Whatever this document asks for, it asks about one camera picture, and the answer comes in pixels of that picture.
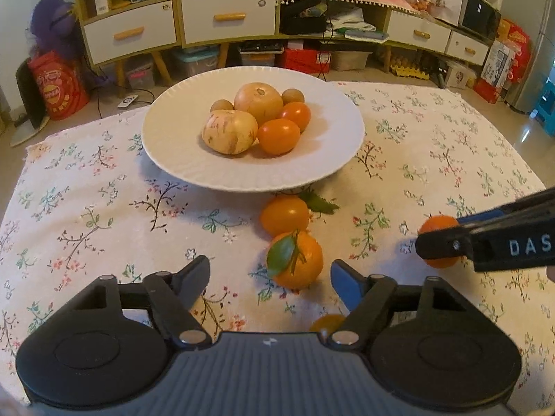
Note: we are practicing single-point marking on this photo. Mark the purple striped pepino melon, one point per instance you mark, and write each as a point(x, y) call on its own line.
point(227, 133)

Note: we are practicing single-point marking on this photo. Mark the white drawer with sticker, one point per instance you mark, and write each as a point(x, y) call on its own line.
point(130, 17)
point(230, 4)

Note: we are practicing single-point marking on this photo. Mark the red flat box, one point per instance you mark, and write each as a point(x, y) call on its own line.
point(305, 60)

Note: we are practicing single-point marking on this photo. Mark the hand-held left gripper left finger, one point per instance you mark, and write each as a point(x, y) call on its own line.
point(195, 275)

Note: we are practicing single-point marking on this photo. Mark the loose green leaf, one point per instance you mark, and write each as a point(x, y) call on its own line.
point(321, 203)

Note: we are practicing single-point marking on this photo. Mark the black bag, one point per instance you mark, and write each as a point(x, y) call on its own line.
point(303, 25)

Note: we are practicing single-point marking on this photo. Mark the red gift bag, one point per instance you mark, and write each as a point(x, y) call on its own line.
point(56, 91)

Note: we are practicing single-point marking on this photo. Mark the partly green orange tomato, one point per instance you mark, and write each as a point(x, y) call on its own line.
point(323, 324)

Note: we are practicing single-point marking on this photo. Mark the small clear storage box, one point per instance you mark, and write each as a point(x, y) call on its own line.
point(141, 76)

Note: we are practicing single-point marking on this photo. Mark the low wooden cabinet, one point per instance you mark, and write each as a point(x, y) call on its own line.
point(379, 19)

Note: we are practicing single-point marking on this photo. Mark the clear storage box teal lid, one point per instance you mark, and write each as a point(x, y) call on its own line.
point(195, 65)

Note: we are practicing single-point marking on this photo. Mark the wide white plain drawer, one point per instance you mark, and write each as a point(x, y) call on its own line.
point(418, 24)

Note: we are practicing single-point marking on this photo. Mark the red gift box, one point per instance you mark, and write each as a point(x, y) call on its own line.
point(518, 43)

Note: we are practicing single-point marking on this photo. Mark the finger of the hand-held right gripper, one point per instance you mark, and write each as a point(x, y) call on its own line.
point(442, 245)
point(481, 217)

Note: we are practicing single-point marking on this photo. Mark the purple plush toy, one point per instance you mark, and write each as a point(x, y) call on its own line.
point(54, 19)

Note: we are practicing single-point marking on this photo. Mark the black panel on white base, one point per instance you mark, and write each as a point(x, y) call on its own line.
point(28, 95)

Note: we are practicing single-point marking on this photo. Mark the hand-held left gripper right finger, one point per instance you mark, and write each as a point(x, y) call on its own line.
point(347, 284)

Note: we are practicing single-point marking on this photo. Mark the blue plastic stool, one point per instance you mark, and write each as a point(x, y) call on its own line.
point(547, 112)

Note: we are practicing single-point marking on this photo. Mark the white ribbed plate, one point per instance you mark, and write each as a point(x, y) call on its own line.
point(173, 138)

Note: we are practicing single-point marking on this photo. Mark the white power strip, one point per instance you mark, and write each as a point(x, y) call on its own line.
point(128, 101)

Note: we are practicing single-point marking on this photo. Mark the wooden shelf cabinet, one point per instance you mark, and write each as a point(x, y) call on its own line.
point(179, 21)

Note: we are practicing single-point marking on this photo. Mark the floral tablecloth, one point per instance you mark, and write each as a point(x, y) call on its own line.
point(433, 138)

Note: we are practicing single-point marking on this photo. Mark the clear storage box dark contents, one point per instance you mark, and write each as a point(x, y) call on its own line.
point(258, 56)

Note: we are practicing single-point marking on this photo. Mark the leafless tangerine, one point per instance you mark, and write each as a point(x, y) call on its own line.
point(438, 225)

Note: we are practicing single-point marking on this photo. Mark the clear storage box pale contents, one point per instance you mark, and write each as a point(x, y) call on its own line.
point(351, 60)

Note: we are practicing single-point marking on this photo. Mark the tangerine with green leaf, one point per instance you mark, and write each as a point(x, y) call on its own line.
point(305, 268)

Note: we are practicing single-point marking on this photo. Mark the narrow white plain drawer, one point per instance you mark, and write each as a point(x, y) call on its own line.
point(467, 50)

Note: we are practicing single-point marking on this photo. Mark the black microwave oven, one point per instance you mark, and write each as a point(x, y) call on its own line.
point(479, 15)

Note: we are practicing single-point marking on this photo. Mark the yellow egg tray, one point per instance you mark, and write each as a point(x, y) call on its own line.
point(409, 67)

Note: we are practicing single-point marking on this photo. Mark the round yellow pepino melon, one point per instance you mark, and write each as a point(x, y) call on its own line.
point(258, 106)

